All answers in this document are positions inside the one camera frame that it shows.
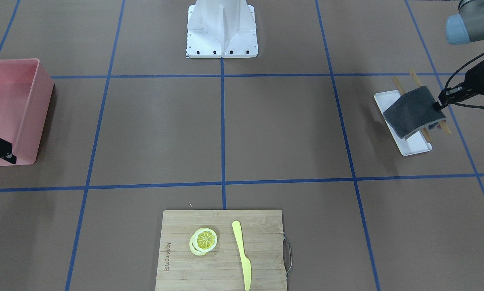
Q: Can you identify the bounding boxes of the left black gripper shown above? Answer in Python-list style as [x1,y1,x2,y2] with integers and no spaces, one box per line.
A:
[433,60,484,111]

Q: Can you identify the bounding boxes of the grey cloth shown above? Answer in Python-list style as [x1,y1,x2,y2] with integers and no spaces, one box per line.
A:
[383,85,446,139]

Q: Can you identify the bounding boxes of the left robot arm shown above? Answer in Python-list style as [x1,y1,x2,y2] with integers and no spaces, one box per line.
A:
[433,0,484,111]

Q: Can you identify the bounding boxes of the white rectangular tray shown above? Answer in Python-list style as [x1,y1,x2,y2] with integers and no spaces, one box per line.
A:
[374,90,433,156]

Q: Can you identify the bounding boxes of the wooden chopstick rack stick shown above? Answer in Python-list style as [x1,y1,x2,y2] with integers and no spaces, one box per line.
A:
[392,76,431,142]

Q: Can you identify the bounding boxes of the wooden cutting board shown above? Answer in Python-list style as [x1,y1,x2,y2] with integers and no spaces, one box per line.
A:
[155,210,288,291]

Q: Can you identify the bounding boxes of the yellow plastic knife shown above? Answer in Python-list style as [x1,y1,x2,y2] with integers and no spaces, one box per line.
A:
[231,220,253,291]

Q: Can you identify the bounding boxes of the yellow lemon slices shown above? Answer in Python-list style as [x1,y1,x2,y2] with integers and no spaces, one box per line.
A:
[189,227,218,256]

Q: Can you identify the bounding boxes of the pink plastic bin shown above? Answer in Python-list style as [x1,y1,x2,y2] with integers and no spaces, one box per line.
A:
[0,58,54,166]

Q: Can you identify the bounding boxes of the black camera cable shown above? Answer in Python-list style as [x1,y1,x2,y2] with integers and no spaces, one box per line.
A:
[444,42,484,113]

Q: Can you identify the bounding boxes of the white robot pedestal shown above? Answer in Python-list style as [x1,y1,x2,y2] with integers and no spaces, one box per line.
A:
[185,0,259,59]

